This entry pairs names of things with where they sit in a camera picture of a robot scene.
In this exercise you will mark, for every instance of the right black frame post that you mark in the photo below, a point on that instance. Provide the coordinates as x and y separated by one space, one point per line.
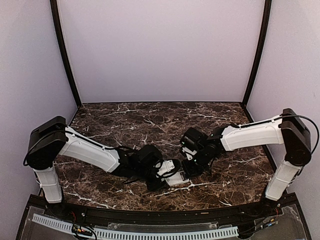
258 52

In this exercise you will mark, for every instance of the left black frame post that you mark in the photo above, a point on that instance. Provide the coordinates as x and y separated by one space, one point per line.
63 52

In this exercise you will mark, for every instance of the white remote control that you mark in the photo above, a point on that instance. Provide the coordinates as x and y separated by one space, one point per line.
178 178

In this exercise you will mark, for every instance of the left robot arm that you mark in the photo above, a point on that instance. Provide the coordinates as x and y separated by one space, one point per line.
55 138

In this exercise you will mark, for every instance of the black front rail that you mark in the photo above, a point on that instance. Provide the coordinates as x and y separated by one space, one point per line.
103 216

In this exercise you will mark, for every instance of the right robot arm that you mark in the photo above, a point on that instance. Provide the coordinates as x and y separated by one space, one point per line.
286 129

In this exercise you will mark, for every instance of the white slotted cable duct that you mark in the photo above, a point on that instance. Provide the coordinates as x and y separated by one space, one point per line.
99 233

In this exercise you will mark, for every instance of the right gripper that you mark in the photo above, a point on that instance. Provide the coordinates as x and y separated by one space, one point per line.
191 172

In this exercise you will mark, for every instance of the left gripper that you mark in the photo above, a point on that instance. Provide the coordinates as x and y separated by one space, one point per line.
157 185

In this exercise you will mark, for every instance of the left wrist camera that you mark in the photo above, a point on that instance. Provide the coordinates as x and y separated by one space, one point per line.
167 168

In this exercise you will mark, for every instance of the black frame post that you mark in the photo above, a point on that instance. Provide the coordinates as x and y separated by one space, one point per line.
258 52
63 52

